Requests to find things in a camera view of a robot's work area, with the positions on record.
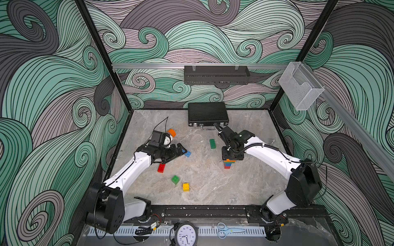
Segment red long lego brick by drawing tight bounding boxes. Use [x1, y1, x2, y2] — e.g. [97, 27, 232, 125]
[158, 164, 166, 173]

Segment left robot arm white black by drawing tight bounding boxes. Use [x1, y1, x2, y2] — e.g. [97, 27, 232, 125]
[85, 143, 188, 234]

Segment white analog clock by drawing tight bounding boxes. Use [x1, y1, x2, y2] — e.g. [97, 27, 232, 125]
[172, 222, 198, 246]

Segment orange half-round block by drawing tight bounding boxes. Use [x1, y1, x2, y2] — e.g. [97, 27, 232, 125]
[167, 129, 176, 137]

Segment black wall shelf tray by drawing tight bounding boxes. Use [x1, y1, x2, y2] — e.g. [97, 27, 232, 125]
[184, 65, 250, 85]

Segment light blue scissors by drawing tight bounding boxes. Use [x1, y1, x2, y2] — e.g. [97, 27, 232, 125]
[217, 222, 246, 239]

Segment light green square lego brick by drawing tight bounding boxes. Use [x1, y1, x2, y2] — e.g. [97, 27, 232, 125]
[171, 175, 180, 185]

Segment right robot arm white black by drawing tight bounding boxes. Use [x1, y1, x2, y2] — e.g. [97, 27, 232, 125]
[214, 124, 322, 221]

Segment yellow square lego brick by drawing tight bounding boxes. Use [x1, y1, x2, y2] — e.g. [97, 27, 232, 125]
[182, 183, 190, 192]

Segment white perforated cable strip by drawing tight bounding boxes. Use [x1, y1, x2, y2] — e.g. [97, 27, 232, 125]
[87, 225, 267, 238]

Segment black hard case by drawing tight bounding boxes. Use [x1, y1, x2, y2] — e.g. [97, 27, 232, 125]
[188, 102, 229, 127]

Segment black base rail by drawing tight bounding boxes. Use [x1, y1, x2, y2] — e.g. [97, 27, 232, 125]
[123, 205, 328, 224]

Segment clear plastic wall holder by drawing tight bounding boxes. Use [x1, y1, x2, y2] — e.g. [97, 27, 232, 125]
[279, 61, 325, 111]

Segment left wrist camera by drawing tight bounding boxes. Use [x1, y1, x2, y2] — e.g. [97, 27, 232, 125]
[148, 130, 173, 148]

